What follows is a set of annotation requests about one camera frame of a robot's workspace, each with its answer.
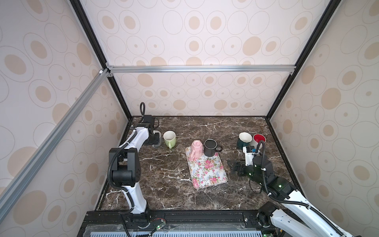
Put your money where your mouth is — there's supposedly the light green mug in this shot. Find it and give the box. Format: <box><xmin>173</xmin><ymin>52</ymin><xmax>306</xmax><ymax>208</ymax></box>
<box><xmin>163</xmin><ymin>131</ymin><xmax>176</xmax><ymax>149</ymax></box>

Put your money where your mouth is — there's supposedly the dark green mug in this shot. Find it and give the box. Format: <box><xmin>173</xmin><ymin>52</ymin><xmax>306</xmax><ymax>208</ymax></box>
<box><xmin>237</xmin><ymin>132</ymin><xmax>253</xmax><ymax>150</ymax></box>

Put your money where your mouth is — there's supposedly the white mug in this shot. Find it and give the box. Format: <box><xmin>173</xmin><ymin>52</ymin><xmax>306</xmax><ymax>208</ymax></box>
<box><xmin>250</xmin><ymin>133</ymin><xmax>266</xmax><ymax>149</ymax></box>

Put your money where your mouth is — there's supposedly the pink mug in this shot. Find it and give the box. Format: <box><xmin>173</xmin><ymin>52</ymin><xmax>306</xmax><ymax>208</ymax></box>
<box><xmin>189</xmin><ymin>140</ymin><xmax>203</xmax><ymax>162</ymax></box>

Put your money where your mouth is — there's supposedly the grey mug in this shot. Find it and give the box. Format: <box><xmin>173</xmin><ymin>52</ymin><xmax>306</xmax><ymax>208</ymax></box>
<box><xmin>153</xmin><ymin>130</ymin><xmax>162</xmax><ymax>148</ymax></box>

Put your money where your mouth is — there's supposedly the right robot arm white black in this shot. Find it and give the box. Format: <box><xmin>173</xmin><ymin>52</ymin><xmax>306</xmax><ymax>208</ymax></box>
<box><xmin>230</xmin><ymin>154</ymin><xmax>352</xmax><ymax>237</ymax></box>

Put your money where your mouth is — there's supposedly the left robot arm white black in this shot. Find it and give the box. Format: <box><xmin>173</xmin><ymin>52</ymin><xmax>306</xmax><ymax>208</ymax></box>
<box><xmin>107</xmin><ymin>115</ymin><xmax>162</xmax><ymax>214</ymax></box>

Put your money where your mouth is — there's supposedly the black mug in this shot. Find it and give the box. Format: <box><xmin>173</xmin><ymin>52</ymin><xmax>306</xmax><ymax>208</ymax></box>
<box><xmin>203</xmin><ymin>139</ymin><xmax>223</xmax><ymax>157</ymax></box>

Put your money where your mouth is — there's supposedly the floral serving tray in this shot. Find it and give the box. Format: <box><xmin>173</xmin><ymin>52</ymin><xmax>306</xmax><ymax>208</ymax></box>
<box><xmin>185</xmin><ymin>147</ymin><xmax>228</xmax><ymax>190</ymax></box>

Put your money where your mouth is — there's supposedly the small circuit board with leds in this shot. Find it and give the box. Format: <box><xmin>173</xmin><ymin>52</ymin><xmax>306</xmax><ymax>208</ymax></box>
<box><xmin>152</xmin><ymin>218</ymin><xmax>167</xmax><ymax>230</ymax></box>

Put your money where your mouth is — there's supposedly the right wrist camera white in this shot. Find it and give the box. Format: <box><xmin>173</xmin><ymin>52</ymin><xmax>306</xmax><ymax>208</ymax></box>
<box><xmin>242</xmin><ymin>146</ymin><xmax>257</xmax><ymax>166</ymax></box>

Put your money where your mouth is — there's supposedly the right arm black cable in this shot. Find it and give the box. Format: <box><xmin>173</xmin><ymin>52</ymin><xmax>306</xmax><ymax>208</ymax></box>
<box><xmin>254</xmin><ymin>140</ymin><xmax>345</xmax><ymax>237</ymax></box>

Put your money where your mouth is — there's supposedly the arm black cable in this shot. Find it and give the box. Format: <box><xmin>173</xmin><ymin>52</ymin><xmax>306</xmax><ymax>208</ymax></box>
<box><xmin>107</xmin><ymin>102</ymin><xmax>147</xmax><ymax>214</ymax></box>
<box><xmin>254</xmin><ymin>140</ymin><xmax>345</xmax><ymax>237</ymax></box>

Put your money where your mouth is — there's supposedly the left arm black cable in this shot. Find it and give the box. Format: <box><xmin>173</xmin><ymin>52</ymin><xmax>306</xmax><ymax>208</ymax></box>
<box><xmin>107</xmin><ymin>102</ymin><xmax>147</xmax><ymax>214</ymax></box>

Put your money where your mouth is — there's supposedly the horizontal aluminium rail back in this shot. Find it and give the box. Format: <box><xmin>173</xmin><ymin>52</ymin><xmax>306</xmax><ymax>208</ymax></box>
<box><xmin>108</xmin><ymin>65</ymin><xmax>296</xmax><ymax>74</ymax></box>

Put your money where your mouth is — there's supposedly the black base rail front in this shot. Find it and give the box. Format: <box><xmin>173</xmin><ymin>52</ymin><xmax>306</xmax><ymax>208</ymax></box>
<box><xmin>78</xmin><ymin>210</ymin><xmax>290</xmax><ymax>237</ymax></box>

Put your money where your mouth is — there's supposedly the diagonal aluminium rail left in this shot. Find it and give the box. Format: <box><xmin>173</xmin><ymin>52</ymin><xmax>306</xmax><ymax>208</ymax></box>
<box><xmin>1</xmin><ymin>68</ymin><xmax>110</xmax><ymax>222</ymax></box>

